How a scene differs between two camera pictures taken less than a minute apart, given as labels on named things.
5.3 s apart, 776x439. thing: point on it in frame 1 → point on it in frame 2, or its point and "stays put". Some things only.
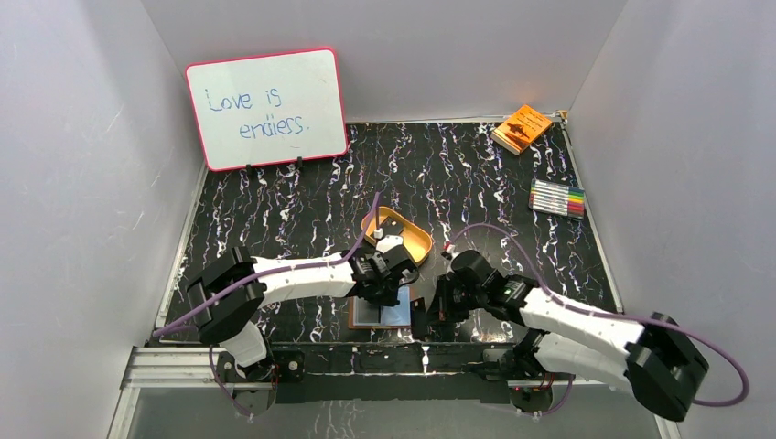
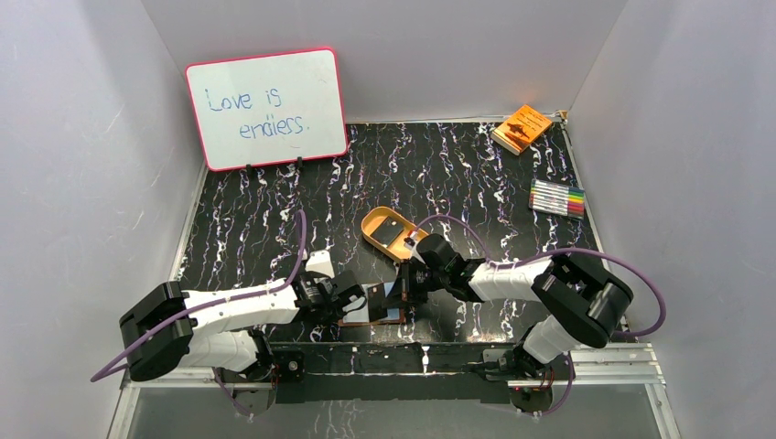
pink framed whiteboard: x=269 y=109 stays put
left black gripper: x=388 y=288 → x=350 y=299
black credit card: x=418 y=320 → x=377 y=302
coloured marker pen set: x=555 y=198 stays put
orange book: x=521 y=128 stays put
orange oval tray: x=417 y=240 stays put
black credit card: x=392 y=227 stays put
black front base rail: x=373 y=371 stays put
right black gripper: x=441 y=310 → x=404 y=294
